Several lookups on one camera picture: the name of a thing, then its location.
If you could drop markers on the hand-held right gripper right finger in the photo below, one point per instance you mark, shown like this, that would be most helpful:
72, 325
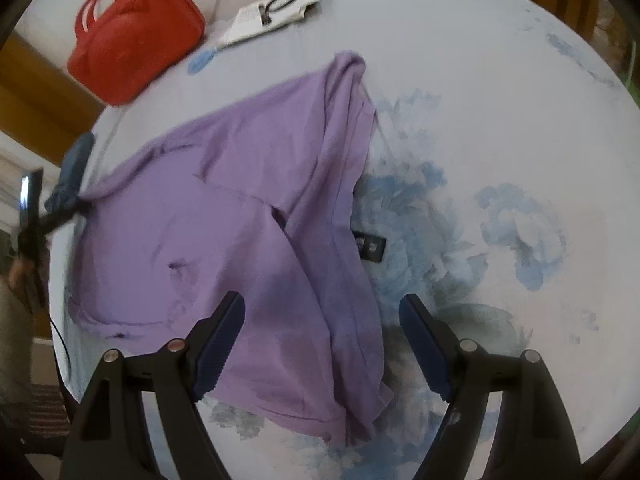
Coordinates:
425, 340

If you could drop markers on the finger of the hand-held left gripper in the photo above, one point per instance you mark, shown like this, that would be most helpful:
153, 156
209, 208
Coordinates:
74, 170

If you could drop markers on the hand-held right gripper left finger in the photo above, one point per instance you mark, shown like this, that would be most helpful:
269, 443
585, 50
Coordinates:
220, 347

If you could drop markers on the purple t-shirt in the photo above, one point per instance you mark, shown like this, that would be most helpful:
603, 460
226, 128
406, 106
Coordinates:
260, 220

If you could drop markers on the black clothing tag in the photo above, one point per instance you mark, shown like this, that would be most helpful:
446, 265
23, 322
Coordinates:
369, 246

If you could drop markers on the red plastic case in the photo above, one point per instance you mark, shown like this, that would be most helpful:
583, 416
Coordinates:
135, 40

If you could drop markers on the floral bed sheet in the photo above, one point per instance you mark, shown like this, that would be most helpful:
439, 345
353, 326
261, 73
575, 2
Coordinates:
475, 160

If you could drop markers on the white folded garment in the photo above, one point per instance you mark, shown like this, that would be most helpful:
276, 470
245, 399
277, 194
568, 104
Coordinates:
272, 10

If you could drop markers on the wooden bed frame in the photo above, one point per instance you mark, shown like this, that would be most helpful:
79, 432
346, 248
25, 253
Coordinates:
35, 95

